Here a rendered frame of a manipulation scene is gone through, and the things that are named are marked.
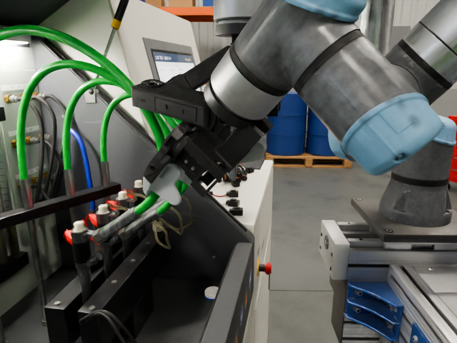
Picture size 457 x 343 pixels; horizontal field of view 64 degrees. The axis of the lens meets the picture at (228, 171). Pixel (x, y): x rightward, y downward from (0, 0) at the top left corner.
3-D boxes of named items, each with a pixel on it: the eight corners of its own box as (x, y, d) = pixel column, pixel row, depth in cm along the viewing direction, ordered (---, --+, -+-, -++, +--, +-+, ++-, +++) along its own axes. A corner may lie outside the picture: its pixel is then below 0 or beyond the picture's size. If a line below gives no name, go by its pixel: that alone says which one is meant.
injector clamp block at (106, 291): (106, 388, 64) (98, 312, 60) (54, 379, 66) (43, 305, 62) (171, 280, 96) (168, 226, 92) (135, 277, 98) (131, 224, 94)
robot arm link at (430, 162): (443, 184, 75) (455, 118, 71) (377, 173, 83) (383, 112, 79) (455, 172, 84) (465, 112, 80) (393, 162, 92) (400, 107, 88)
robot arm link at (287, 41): (359, 9, 27) (286, -69, 28) (269, 108, 34) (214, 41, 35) (387, 11, 33) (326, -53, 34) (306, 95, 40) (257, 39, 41)
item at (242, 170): (246, 190, 121) (246, 173, 119) (215, 188, 123) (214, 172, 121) (254, 171, 142) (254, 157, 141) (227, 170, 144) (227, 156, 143)
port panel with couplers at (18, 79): (28, 210, 85) (5, 70, 76) (15, 209, 85) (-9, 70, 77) (62, 192, 97) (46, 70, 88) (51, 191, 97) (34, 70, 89)
